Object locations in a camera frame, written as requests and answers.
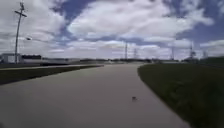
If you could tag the grey concrete path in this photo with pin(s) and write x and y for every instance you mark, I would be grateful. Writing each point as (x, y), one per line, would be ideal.
(93, 96)

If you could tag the row of distant pylons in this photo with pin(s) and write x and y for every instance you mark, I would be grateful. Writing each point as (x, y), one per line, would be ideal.
(173, 53)

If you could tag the pale side road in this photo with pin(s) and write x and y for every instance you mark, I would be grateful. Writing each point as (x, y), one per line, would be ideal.
(36, 66)

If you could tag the grass verge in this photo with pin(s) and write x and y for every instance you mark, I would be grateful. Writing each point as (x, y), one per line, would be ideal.
(190, 86)
(30, 72)

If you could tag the low white building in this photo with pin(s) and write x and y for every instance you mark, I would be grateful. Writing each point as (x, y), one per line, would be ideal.
(20, 58)

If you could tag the tall utility pole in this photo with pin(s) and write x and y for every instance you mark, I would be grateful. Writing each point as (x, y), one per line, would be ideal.
(18, 31)

